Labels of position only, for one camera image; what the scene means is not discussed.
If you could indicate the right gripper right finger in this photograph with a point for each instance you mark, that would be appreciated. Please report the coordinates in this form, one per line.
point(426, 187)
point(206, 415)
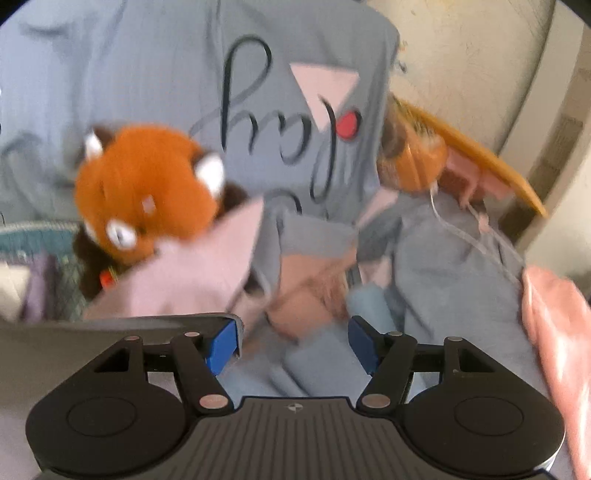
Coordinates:
point(387, 358)

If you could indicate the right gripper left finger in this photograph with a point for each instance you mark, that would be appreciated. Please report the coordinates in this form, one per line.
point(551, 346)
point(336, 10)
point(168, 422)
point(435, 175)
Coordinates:
point(200, 353)

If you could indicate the grey garment with pink cuffs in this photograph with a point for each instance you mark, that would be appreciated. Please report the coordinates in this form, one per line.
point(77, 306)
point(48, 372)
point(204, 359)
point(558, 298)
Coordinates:
point(94, 401)

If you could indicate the light blue garment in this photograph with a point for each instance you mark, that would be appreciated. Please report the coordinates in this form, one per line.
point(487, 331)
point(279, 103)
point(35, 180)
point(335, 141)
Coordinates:
point(320, 365)

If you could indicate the pink cloth under plush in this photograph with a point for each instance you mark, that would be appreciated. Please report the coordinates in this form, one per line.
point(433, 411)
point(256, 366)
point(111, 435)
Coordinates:
point(201, 276)

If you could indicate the folded purple garment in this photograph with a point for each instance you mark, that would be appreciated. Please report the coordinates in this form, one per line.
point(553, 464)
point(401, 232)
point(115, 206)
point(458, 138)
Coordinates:
point(40, 303)

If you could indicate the red panda plush toy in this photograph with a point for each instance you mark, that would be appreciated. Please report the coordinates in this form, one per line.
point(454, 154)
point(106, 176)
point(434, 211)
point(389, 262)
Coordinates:
point(138, 186)

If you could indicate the salmon towel on armrest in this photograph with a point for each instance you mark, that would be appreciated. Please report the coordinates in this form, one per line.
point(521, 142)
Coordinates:
point(556, 317)

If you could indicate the pink plastic basket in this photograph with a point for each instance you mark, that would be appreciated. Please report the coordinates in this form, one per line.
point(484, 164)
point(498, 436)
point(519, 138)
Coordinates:
point(467, 182)

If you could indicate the orange plastic bag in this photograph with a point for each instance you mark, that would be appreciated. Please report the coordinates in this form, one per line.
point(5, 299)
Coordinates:
point(410, 160)

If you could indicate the folded white garment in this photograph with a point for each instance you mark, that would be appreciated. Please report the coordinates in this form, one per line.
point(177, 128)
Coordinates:
point(14, 281)

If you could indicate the blue floral quilted blanket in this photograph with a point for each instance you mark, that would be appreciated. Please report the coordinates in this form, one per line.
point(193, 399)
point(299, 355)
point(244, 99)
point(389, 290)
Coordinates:
point(21, 241)

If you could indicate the yellow flat board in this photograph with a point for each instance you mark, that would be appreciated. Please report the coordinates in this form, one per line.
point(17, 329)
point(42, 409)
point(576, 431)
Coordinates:
point(482, 156)

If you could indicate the grey printed sofa cover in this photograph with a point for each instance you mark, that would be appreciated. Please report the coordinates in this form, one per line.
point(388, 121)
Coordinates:
point(291, 93)

